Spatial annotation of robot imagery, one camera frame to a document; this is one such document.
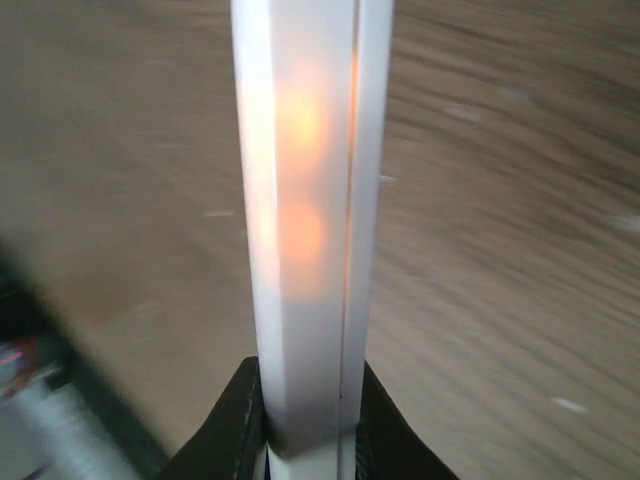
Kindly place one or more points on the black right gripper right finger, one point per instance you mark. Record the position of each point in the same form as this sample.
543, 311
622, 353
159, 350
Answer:
386, 447

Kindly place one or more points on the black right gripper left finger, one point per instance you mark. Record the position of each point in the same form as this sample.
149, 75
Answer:
232, 442

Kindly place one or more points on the white remote control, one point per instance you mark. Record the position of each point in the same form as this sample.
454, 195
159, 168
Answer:
311, 84

